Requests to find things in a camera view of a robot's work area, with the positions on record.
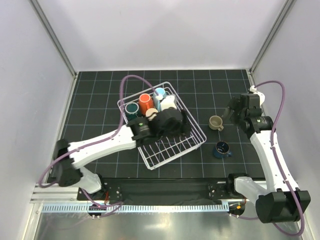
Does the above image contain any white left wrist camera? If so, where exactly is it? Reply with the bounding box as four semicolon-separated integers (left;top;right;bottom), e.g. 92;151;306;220
159;95;178;111

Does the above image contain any black grid mat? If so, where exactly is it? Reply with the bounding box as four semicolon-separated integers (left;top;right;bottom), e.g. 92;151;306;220
61;69;264;179

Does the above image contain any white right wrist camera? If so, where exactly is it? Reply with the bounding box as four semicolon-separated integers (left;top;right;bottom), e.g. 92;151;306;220
249;85;266;107

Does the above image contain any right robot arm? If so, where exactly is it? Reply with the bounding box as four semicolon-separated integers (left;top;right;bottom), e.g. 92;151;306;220
222;93;311;223

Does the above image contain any white cable duct strip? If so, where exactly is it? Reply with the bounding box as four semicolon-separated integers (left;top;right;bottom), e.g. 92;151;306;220
42;202;229;213

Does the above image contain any white wire dish rack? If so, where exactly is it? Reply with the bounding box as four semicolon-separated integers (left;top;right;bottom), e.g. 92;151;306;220
122;81;207;170

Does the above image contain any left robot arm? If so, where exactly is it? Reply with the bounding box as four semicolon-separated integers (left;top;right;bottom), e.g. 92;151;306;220
53;108;191;201

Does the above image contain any light blue mug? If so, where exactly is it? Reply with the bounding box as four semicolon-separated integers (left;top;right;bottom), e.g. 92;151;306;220
152;87;167;107

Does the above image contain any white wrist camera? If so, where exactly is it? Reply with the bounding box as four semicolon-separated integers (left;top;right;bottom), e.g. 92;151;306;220
249;85;266;107
159;95;178;111

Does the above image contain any tall beige cup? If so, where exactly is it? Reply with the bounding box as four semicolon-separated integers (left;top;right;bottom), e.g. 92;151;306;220
145;107;158;121

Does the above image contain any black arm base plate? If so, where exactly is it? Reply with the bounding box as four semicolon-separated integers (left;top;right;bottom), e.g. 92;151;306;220
77;177;256;203

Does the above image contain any dark blue mug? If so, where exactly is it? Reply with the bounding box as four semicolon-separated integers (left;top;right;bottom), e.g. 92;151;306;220
213;141;232;159

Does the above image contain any orange mug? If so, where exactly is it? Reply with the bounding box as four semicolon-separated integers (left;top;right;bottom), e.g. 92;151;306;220
138;93;154;115

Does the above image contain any small beige cup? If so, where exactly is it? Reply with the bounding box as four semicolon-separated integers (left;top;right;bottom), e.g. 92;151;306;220
208;115;224;132

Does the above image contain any dark green mug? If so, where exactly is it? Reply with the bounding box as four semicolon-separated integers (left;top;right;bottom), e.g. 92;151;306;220
124;102;140;121

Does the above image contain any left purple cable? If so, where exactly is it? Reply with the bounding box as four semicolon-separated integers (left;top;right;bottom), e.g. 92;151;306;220
37;74;163;216

